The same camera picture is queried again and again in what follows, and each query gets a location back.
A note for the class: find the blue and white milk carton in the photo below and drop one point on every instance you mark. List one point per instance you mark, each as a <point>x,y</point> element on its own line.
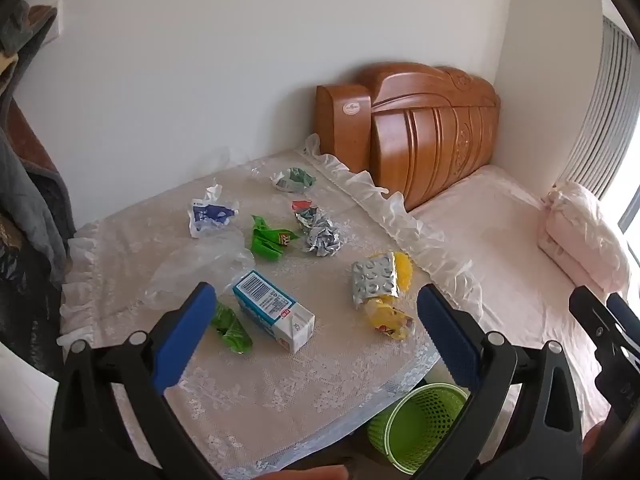
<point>272,316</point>

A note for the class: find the green candy wrapper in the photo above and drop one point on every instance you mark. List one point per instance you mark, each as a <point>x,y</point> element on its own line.
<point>269,239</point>

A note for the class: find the carved wooden headboard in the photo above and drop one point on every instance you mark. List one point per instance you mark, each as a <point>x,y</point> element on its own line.
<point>425,130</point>

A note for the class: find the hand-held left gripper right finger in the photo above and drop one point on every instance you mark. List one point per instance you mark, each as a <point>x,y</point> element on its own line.
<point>445,332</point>

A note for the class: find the yellow ribbed wrapper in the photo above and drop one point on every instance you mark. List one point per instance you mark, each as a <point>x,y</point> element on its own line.
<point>403,269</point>

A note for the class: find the pink bed mattress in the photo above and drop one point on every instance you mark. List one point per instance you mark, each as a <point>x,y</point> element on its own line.
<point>500,260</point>

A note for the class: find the grey pleated curtain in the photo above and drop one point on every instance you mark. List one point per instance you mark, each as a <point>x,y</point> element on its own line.
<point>600,110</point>

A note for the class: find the white lace tablecloth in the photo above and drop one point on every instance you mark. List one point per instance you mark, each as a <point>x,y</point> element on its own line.
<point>300,400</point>

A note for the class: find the green and white snack wrapper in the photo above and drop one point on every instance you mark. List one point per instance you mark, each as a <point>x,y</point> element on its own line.
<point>292,179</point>

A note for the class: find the yellow snack wrapper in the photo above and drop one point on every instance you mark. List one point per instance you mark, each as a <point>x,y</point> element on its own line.
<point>392,321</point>

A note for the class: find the grey hanging cloth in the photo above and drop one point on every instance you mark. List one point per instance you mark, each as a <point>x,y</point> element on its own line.
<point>35,190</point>

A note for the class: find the folded pink blanket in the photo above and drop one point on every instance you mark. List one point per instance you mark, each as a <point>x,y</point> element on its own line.
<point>585,240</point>

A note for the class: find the silver blister pack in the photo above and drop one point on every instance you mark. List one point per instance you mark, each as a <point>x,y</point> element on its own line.
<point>375,282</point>

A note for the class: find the clear plastic bag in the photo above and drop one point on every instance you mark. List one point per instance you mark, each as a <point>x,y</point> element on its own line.
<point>200,270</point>

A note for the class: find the green plastic mesh wastebasket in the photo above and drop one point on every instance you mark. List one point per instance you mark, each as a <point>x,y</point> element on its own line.
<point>417,432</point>

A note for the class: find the crumpled silver foil wrapper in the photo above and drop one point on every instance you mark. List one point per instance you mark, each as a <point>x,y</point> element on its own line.
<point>322,241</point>

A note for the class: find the small green crumpled wrapper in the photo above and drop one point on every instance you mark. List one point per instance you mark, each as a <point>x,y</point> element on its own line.
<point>231,329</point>

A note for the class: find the blue and white plastic wrapper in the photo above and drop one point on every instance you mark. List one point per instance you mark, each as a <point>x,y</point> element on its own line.
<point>207,214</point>

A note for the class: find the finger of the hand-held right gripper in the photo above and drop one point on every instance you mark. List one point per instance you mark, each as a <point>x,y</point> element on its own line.
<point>592,315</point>
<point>625,315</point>

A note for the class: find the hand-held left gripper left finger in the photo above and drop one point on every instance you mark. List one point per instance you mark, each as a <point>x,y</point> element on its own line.
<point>192,317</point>

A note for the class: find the person's right hand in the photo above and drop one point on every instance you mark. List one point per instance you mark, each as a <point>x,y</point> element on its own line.
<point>595,442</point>

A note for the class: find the red and silver foil wrapper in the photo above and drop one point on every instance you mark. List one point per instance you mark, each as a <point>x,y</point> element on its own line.
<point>304,210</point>

